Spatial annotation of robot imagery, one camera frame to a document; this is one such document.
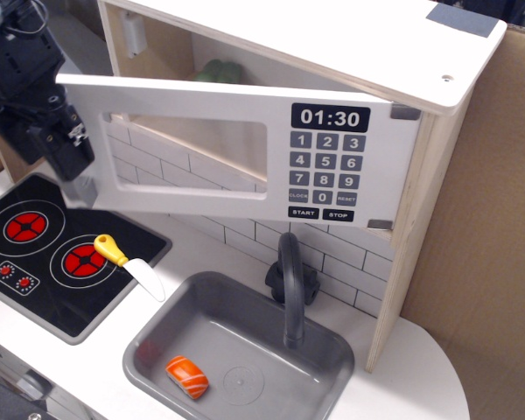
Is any white toy microwave door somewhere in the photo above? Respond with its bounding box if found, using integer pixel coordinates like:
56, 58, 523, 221
59, 74, 422, 229

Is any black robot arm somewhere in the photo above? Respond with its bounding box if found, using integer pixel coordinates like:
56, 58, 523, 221
0, 1, 95, 181

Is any grey oven front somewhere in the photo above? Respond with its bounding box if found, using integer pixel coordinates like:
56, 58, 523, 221
0, 345, 103, 419

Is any green toy vegetable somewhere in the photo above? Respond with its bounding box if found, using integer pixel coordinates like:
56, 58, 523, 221
193, 59, 242, 84

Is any wooden microwave cabinet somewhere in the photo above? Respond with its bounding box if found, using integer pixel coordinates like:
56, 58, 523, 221
98, 1, 506, 371

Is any grey toy sink basin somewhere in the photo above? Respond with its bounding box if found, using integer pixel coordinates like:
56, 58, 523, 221
122, 272, 354, 419

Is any grey range hood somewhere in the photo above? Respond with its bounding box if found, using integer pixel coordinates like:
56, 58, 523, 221
44, 0, 113, 76

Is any dark grey toy faucet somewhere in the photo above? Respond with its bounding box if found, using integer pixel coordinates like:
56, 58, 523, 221
265, 233, 320, 349

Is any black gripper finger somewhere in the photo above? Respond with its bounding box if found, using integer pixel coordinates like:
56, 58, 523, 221
27, 124, 95, 181

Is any grey tape patch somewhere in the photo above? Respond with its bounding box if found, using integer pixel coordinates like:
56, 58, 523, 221
426, 3, 499, 38

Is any brown cardboard panel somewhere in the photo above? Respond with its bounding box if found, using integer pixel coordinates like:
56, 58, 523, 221
402, 26, 525, 419

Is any black toy stove top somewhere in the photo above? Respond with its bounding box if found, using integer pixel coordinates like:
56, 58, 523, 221
0, 174, 172, 345

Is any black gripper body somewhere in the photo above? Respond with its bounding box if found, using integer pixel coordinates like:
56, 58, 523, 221
0, 17, 88, 152

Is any yellow handled toy knife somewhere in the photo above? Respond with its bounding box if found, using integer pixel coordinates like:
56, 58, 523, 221
94, 234, 165, 302

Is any orange salmon sushi toy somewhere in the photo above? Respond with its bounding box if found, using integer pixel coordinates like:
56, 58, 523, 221
164, 355, 209, 400

